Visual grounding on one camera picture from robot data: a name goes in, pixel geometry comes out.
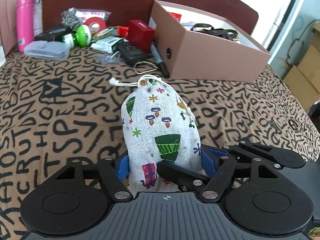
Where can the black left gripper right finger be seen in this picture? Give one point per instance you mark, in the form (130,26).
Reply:
(223,166)

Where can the dark wooden headboard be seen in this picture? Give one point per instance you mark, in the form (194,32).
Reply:
(125,2)

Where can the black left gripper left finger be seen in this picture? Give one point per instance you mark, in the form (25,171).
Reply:
(111,185)

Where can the steel wool scrubber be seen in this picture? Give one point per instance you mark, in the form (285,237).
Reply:
(70,20)

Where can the pink thermos bottle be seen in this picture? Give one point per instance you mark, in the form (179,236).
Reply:
(25,22)

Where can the cardboard boxes in background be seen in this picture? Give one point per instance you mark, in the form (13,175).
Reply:
(303,80)

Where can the red packet in box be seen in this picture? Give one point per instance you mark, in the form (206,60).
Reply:
(176,16)

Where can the clear plastic bag with label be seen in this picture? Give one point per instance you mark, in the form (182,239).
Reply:
(84,14)

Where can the green white bottle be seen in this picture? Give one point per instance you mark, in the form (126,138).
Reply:
(81,38)

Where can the brown letter print cloth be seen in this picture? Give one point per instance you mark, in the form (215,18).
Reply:
(55,111)

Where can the brown cardboard shoe box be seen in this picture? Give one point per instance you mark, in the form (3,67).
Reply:
(192,55)

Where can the clear plastic case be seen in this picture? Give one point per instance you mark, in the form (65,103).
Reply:
(52,50)

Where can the red small box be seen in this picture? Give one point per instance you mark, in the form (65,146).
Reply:
(140,34)

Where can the white printed drawstring pouch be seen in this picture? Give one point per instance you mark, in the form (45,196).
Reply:
(158,125)

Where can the red tape roll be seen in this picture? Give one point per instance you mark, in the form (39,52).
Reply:
(95,24)

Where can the green white sachet packet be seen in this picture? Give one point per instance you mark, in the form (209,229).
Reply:
(106,44)

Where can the black marker pen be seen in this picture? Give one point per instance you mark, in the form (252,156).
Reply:
(159,61)

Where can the black rectangular box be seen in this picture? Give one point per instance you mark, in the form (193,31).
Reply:
(54,34)

